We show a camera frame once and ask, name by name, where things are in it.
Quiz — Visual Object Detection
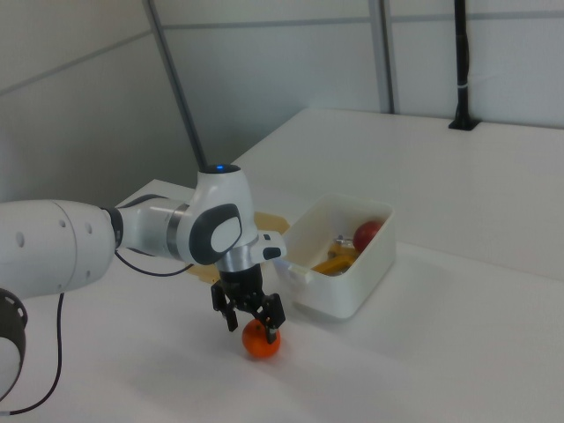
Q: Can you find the grey partition post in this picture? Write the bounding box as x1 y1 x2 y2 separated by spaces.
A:
377 0 397 115
144 0 209 172

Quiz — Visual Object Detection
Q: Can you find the black pole stand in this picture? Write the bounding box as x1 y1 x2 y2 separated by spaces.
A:
448 0 480 131

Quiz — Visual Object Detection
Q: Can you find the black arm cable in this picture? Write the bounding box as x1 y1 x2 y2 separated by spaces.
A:
0 249 196 418

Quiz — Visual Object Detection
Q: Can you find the red yellow toy apple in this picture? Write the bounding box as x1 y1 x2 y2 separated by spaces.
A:
352 219 384 254

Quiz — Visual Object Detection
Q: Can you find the beige plastic box lid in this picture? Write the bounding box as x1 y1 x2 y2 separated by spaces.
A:
184 211 291 286

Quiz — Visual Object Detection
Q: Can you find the orange toy mandarin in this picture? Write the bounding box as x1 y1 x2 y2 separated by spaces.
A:
241 319 282 360

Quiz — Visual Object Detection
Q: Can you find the white plastic box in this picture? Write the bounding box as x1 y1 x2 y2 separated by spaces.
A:
273 192 396 321

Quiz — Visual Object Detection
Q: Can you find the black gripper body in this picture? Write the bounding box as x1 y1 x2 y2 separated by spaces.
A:
219 265 267 315

